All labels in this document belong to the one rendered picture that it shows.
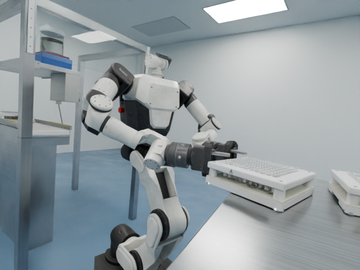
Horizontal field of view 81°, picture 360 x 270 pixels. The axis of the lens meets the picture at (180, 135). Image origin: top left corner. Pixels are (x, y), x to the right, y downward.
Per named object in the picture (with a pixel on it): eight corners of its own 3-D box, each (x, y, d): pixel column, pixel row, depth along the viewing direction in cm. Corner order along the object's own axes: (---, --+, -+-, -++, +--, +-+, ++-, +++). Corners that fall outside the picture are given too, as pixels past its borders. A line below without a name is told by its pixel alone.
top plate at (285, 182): (315, 179, 67) (316, 172, 67) (283, 192, 51) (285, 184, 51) (246, 161, 85) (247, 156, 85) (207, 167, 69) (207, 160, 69)
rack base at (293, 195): (313, 194, 68) (314, 186, 68) (280, 211, 51) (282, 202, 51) (245, 173, 86) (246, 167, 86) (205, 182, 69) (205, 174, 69)
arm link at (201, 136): (205, 156, 96) (212, 147, 108) (203, 137, 94) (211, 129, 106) (192, 156, 99) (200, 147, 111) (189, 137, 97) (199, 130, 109)
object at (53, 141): (69, 144, 161) (70, 131, 160) (25, 147, 137) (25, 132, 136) (7, 126, 234) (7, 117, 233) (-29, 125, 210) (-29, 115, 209)
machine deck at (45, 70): (80, 77, 157) (80, 72, 156) (19, 64, 126) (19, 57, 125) (42, 79, 191) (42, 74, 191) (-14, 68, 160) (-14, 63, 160)
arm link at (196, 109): (209, 137, 132) (187, 110, 134) (225, 125, 126) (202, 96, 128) (203, 142, 122) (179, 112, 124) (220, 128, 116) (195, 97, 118)
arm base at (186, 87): (172, 112, 129) (163, 97, 131) (187, 107, 137) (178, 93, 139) (183, 98, 117) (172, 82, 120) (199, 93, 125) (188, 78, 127)
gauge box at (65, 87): (79, 103, 159) (80, 76, 157) (64, 101, 150) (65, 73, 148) (64, 102, 171) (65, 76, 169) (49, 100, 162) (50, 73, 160)
